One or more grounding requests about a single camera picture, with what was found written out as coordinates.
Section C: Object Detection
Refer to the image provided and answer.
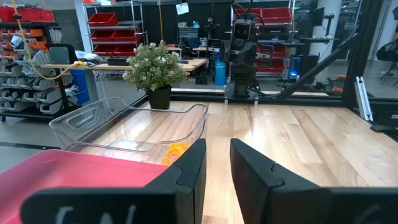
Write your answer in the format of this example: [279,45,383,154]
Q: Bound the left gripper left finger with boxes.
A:
[144,138,208,224]

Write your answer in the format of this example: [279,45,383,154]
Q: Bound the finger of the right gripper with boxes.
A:
[219,39,233,63]
[256,44,274,68]

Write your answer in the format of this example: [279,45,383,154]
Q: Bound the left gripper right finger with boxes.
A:
[229,138,321,224]

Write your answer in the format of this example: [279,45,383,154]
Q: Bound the yellow spring keychain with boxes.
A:
[166,141,190,160]

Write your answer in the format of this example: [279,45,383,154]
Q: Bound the blue cylindrical bin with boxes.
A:
[214,60,227,86]

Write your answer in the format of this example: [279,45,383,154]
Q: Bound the metal rack red bins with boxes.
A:
[82,0,147,58]
[234,7,295,75]

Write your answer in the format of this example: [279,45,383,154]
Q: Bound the black computer tower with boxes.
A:
[287,54,320,80]

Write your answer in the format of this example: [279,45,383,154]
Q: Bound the white paper note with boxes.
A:
[175,2,190,16]

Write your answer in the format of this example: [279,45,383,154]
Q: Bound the small black monitor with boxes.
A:
[312,6,335,37]

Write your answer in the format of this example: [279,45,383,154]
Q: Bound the artificial green flowering plant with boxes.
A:
[122,40,188,91]

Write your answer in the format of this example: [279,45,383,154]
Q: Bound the black plant pot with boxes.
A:
[146,85,172,110]

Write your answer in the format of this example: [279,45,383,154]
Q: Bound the silver aluminium extrusion bar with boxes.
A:
[354,76,374,122]

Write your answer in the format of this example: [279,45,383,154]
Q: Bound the pink plastic bin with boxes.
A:
[0,149,169,224]

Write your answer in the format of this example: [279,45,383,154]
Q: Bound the clear plastic bin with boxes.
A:
[49,96,209,166]

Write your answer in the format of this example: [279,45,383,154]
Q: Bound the person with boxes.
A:
[376,6,398,63]

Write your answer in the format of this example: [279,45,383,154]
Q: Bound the wooden desk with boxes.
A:
[40,58,208,103]

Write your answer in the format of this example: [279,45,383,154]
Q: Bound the blue storage bin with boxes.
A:
[68,68,91,106]

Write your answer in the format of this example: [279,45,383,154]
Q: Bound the black chair grey back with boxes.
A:
[48,43,78,66]

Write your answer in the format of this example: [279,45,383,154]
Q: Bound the parts rack grey bins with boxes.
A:
[0,21,82,123]

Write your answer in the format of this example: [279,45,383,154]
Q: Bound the red basket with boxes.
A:
[0,6,55,23]

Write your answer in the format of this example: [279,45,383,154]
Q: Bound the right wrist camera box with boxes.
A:
[233,19,253,41]

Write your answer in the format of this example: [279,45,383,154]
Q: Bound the black diagonal frame brace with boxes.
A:
[276,26,361,100]

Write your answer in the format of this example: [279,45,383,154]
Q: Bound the black table edge rail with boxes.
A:
[136,91,398,108]

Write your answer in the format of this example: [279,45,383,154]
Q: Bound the thin hanging cable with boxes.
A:
[158,0,164,41]

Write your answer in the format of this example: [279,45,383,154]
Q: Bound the black frame post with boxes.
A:
[341,0,384,108]

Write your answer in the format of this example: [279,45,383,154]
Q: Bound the black flat bracket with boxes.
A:
[369,124,398,133]

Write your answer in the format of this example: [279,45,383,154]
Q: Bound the yellow cable with plug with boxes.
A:
[11,0,85,80]

